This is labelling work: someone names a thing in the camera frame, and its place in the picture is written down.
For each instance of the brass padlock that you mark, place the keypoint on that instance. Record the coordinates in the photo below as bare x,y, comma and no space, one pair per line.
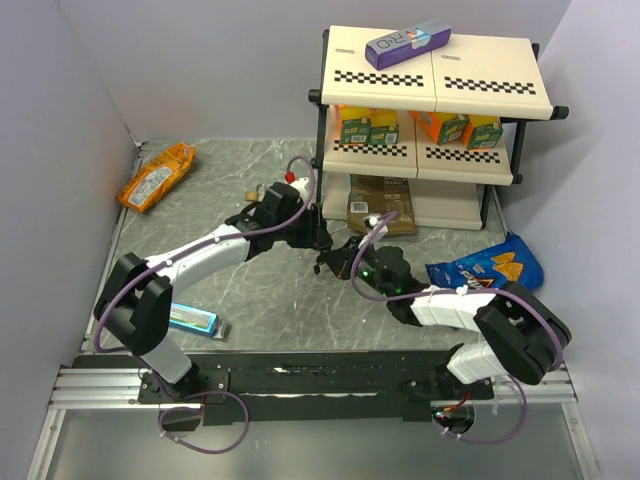
255,194

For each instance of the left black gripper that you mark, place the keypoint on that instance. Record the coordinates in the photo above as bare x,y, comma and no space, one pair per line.
315,234

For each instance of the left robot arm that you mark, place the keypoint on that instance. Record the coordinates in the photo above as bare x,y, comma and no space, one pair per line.
135,303

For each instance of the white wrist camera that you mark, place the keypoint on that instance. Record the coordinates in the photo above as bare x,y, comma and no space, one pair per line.
376,226
303,185

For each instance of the green orange carton right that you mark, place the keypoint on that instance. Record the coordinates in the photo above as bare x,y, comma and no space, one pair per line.
482,132

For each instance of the blue snack bar packet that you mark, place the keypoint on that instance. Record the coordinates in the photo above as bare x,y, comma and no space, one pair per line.
198,322

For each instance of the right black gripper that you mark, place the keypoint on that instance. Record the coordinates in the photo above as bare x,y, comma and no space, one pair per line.
339,260

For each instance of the green yellow carton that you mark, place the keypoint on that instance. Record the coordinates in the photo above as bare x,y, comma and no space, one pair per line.
355,125
384,127

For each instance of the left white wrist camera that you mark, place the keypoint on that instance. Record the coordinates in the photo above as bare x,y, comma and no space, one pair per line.
303,185

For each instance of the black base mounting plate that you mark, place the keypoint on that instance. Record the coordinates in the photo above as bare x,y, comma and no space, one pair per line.
307,385

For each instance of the purple rectangular box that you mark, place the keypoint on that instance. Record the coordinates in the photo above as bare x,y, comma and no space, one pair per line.
405,44

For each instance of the green yellow carton left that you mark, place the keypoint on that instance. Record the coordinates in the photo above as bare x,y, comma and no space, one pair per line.
355,125

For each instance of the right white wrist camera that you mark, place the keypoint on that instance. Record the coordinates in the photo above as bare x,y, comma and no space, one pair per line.
376,226

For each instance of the orange snack bag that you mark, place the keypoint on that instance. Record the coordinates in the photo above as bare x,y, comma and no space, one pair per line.
153,180

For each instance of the brown coffee bag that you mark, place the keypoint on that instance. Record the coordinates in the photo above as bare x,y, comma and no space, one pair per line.
380,195

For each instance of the orange green carton tilted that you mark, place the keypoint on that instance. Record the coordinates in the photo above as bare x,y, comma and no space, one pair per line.
440,127

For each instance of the blue Doritos chip bag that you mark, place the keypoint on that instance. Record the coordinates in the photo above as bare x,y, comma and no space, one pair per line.
492,267

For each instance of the beige three-tier shelf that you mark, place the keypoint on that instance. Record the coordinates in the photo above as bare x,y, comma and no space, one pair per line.
450,186

